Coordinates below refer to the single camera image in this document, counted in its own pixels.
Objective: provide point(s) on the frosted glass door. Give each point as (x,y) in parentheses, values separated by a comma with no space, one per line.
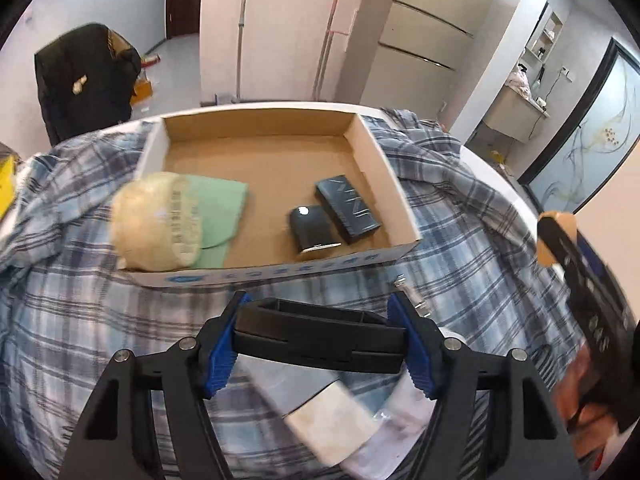
(590,135)

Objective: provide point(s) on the beige refrigerator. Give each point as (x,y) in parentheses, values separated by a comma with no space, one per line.
(425,30)

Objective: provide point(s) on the wall niche shelf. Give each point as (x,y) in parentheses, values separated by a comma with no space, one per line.
(545,35)

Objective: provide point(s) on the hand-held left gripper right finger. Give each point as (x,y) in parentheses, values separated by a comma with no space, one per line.
(415,355)

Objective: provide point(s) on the cream tape roll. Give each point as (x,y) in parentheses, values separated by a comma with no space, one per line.
(145,220)

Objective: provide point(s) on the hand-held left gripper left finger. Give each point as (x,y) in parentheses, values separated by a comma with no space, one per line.
(220,360)

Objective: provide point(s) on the yellow bag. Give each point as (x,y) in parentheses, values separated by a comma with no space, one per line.
(6,185)

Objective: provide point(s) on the green pouch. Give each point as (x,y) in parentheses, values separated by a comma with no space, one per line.
(222,210)

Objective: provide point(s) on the orange cardboard box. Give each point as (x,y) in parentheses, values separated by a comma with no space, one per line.
(142,91)

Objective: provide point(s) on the shallow cardboard box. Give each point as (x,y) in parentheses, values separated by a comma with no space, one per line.
(260,160)

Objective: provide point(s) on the black glossy gadget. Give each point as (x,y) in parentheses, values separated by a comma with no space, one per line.
(312,230)

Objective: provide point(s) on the pink cloth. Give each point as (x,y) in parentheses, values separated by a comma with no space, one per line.
(519,82)

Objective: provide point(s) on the wall socket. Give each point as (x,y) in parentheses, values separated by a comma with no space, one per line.
(567,73)

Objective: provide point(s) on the brown garment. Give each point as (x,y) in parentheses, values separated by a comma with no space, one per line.
(122,45)

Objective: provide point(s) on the person's right hand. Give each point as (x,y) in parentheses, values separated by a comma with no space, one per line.
(575,390)

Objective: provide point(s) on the small black box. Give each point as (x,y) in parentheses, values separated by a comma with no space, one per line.
(350,207)

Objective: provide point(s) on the beige sink cabinet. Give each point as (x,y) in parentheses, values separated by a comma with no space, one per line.
(510,115)

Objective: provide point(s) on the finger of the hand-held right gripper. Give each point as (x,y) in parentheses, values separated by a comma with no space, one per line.
(600,270)
(560,240)

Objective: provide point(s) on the small yellow item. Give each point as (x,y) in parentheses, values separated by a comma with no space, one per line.
(496,156)

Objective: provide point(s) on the white box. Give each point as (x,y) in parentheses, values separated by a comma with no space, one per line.
(340,420)

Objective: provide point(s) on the blue plaid blanket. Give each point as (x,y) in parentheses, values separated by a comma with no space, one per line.
(100,320)

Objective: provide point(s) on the black rectangular tray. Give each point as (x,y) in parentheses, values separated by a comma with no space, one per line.
(320,340)

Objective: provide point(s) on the white remote control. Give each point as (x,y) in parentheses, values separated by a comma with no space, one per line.
(405,425)

